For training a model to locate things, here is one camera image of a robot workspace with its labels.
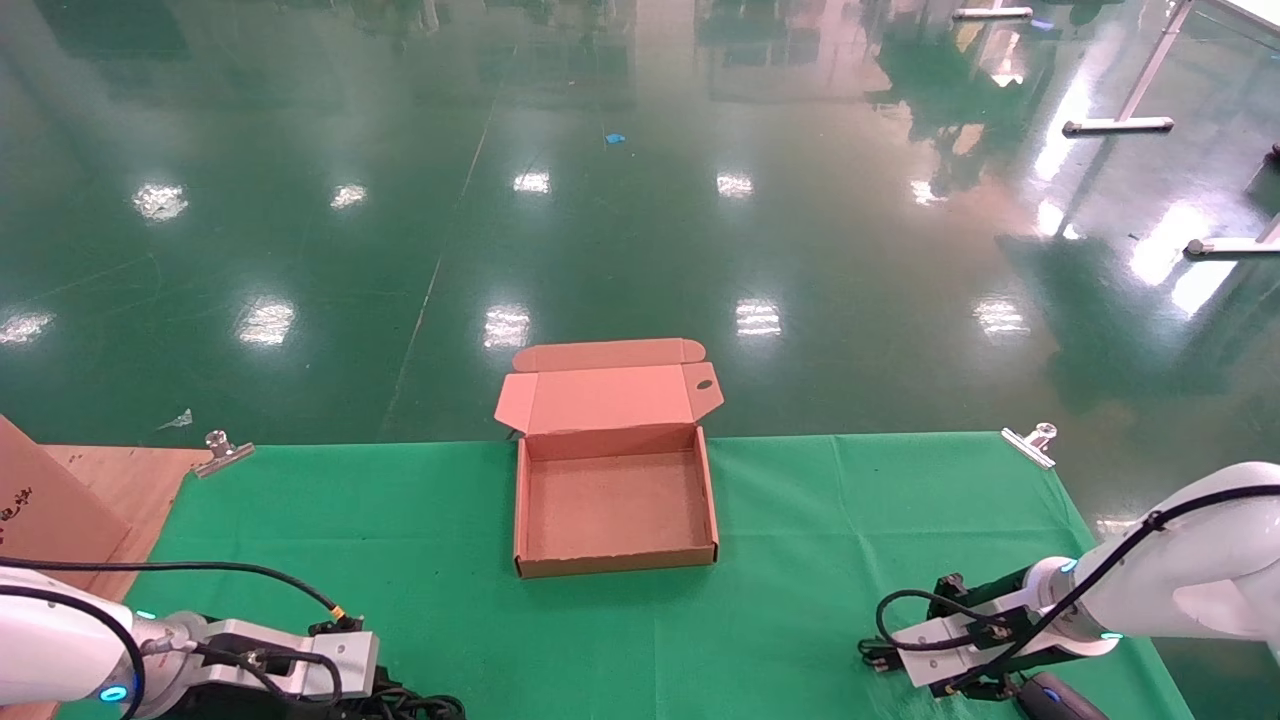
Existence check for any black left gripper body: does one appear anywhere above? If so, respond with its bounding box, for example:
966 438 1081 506
330 655 403 720

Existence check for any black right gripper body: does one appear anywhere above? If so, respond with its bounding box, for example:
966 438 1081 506
940 565 1063 701

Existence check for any open brown cardboard box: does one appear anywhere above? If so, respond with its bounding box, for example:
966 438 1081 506
495 338 725 579

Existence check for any silver metal binder clip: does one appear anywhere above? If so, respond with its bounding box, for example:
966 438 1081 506
193 430 256 479
1002 422 1059 469

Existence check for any green table cloth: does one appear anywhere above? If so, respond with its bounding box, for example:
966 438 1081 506
58 432 1197 720

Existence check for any brown carton with red print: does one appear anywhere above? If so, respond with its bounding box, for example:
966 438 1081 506
0 414 133 593

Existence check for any white table foot with caster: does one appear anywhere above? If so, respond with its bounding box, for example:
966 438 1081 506
1184 212 1280 260

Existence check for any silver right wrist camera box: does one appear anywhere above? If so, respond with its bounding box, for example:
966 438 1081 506
888 604 1033 691

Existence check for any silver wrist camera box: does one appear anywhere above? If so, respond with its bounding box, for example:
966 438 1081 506
888 604 1033 691
198 619 382 702

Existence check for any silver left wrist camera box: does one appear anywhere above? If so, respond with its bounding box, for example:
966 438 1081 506
198 619 382 702

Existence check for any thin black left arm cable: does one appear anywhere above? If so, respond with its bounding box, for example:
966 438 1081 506
0 584 147 720

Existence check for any white table leg frame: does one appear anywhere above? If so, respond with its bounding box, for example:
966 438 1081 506
1062 0 1197 137

